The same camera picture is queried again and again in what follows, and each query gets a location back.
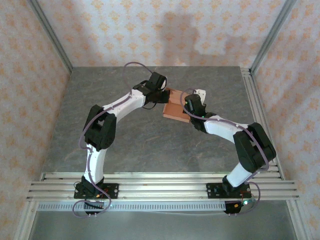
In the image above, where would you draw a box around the aluminium frame leg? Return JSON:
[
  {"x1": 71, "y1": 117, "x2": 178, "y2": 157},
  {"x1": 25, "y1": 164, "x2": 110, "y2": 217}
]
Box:
[
  {"x1": 13, "y1": 199, "x2": 38, "y2": 240},
  {"x1": 286, "y1": 199, "x2": 313, "y2": 240}
]

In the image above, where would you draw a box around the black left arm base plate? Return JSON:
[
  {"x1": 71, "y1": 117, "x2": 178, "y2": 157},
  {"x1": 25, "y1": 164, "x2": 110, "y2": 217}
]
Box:
[{"x1": 73, "y1": 183, "x2": 120, "y2": 200}]

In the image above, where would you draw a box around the long side aluminium rail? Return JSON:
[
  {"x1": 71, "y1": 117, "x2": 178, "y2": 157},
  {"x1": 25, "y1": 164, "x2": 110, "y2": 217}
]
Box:
[{"x1": 240, "y1": 66, "x2": 286, "y2": 181}]

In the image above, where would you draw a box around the grey slotted cable duct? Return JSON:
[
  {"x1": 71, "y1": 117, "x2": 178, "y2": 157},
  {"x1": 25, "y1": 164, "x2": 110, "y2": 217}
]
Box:
[{"x1": 37, "y1": 201, "x2": 227, "y2": 212}]

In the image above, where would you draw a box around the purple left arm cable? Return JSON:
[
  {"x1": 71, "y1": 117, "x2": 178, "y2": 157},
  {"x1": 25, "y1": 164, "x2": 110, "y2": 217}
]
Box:
[{"x1": 72, "y1": 61, "x2": 154, "y2": 219}]

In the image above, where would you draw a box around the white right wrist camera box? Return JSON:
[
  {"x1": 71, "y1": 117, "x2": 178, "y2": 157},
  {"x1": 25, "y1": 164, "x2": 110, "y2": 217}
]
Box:
[{"x1": 194, "y1": 88, "x2": 207, "y2": 103}]

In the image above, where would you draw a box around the orange paper box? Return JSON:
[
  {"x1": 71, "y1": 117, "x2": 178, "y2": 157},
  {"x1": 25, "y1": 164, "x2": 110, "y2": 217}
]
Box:
[{"x1": 162, "y1": 87, "x2": 191, "y2": 123}]

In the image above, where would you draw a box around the black controller board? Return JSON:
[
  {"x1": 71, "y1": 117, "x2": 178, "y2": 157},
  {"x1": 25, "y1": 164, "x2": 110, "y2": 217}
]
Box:
[
  {"x1": 83, "y1": 200, "x2": 105, "y2": 216},
  {"x1": 223, "y1": 199, "x2": 248, "y2": 216}
]

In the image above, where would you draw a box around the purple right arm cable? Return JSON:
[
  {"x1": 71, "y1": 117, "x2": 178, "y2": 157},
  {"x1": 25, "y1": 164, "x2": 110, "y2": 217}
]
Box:
[{"x1": 179, "y1": 88, "x2": 271, "y2": 216}]

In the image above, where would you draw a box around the aluminium frame post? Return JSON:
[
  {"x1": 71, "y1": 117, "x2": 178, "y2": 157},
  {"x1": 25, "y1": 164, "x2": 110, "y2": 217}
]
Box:
[
  {"x1": 26, "y1": 0, "x2": 74, "y2": 74},
  {"x1": 249, "y1": 0, "x2": 298, "y2": 75}
]

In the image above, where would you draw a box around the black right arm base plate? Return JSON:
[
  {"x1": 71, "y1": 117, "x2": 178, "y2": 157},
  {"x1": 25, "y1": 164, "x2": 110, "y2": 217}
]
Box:
[{"x1": 205, "y1": 182, "x2": 252, "y2": 200}]

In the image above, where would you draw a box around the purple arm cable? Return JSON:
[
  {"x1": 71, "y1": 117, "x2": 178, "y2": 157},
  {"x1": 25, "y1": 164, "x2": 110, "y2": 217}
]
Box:
[
  {"x1": 179, "y1": 88, "x2": 271, "y2": 216},
  {"x1": 72, "y1": 61, "x2": 154, "y2": 219}
]

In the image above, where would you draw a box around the narrow aluminium extrusion rail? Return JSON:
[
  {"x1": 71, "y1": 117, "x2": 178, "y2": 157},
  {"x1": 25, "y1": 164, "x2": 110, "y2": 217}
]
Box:
[{"x1": 39, "y1": 171, "x2": 286, "y2": 181}]

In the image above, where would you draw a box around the wide aluminium extrusion rail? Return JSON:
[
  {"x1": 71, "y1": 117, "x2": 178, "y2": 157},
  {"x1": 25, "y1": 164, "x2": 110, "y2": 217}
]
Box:
[{"x1": 26, "y1": 180, "x2": 301, "y2": 202}]

